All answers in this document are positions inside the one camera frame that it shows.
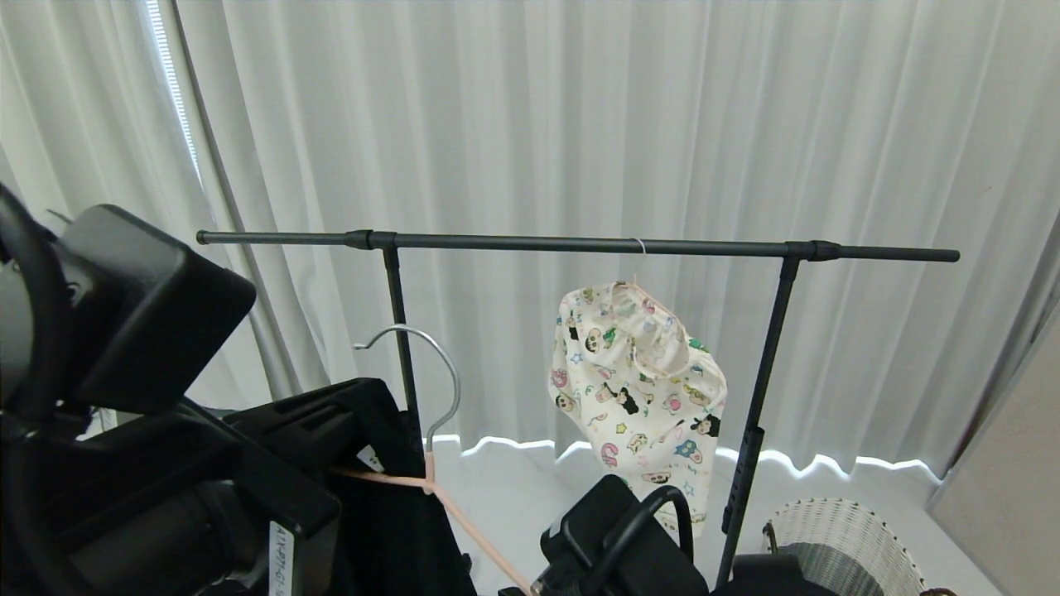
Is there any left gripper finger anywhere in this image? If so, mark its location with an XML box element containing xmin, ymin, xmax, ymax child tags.
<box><xmin>225</xmin><ymin>379</ymin><xmax>390</xmax><ymax>477</ymax></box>

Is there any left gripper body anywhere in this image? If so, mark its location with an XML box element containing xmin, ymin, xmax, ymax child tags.
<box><xmin>0</xmin><ymin>404</ymin><xmax>342</xmax><ymax>596</ymax></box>

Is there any pink clothes hanger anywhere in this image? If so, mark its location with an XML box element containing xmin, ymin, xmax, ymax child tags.
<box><xmin>617</xmin><ymin>238</ymin><xmax>690</xmax><ymax>375</ymax></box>
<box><xmin>331</xmin><ymin>324</ymin><xmax>535</xmax><ymax>596</ymax></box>

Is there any black garment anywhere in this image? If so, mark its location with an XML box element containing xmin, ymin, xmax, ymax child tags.
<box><xmin>327</xmin><ymin>379</ymin><xmax>479</xmax><ymax>596</ymax></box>

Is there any cream printed garment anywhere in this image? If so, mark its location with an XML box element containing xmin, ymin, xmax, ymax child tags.
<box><xmin>548</xmin><ymin>281</ymin><xmax>728</xmax><ymax>539</ymax></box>

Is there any black clothes rack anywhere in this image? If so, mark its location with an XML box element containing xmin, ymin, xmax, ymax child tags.
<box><xmin>196</xmin><ymin>229</ymin><xmax>961</xmax><ymax>587</ymax></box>

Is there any white laundry basket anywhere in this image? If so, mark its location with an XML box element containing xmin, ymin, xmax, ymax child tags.
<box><xmin>760</xmin><ymin>497</ymin><xmax>957</xmax><ymax>596</ymax></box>

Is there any white curtain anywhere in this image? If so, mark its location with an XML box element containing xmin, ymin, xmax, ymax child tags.
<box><xmin>0</xmin><ymin>0</ymin><xmax>332</xmax><ymax>415</ymax></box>
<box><xmin>174</xmin><ymin>0</ymin><xmax>1060</xmax><ymax>481</ymax></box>

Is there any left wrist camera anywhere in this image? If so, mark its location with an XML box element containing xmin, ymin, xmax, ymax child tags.
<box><xmin>58</xmin><ymin>204</ymin><xmax>258</xmax><ymax>416</ymax></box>

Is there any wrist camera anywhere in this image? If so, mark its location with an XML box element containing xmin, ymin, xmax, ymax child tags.
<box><xmin>540</xmin><ymin>476</ymin><xmax>709</xmax><ymax>596</ymax></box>
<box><xmin>58</xmin><ymin>204</ymin><xmax>258</xmax><ymax>416</ymax></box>

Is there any black cable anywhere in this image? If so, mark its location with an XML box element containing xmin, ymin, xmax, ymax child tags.
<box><xmin>580</xmin><ymin>485</ymin><xmax>695</xmax><ymax>596</ymax></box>
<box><xmin>0</xmin><ymin>184</ymin><xmax>74</xmax><ymax>596</ymax></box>

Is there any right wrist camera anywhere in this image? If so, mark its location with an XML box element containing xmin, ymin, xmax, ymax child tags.
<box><xmin>540</xmin><ymin>476</ymin><xmax>709</xmax><ymax>596</ymax></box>

